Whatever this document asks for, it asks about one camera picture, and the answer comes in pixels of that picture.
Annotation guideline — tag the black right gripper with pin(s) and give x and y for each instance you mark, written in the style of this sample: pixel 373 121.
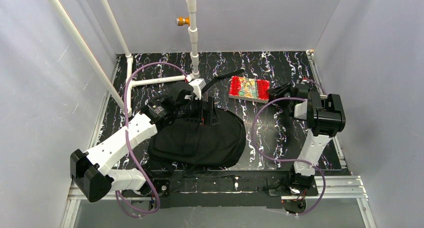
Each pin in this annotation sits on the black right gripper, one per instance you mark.
pixel 284 91

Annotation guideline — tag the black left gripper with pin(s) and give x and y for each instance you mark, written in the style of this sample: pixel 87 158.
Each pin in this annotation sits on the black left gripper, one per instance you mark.
pixel 205 111

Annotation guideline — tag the red colourful cover book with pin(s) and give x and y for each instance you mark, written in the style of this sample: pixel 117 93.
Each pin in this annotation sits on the red colourful cover book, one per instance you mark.
pixel 249 89

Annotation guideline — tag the black student backpack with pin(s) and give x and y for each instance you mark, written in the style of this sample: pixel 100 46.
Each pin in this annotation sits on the black student backpack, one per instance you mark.
pixel 189 142

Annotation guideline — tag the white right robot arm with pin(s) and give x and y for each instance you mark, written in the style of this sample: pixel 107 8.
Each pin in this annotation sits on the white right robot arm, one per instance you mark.
pixel 324 116

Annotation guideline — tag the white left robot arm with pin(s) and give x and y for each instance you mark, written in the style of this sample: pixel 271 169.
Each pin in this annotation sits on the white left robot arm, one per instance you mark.
pixel 92 170

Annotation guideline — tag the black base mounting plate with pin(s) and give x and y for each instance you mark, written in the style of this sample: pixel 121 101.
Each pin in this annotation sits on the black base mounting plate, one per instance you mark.
pixel 225 188

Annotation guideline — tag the orange knob on pipe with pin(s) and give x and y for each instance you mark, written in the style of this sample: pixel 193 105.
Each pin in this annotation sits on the orange knob on pipe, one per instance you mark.
pixel 181 21

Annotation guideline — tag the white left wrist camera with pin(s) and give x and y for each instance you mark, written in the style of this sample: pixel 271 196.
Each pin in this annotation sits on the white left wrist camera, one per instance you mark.
pixel 197 84

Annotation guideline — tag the white PVC pipe frame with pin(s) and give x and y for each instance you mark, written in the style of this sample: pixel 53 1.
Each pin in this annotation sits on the white PVC pipe frame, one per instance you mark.
pixel 125 103

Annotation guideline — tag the aluminium rail frame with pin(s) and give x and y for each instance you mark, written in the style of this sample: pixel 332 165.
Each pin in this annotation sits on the aluminium rail frame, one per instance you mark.
pixel 339 184

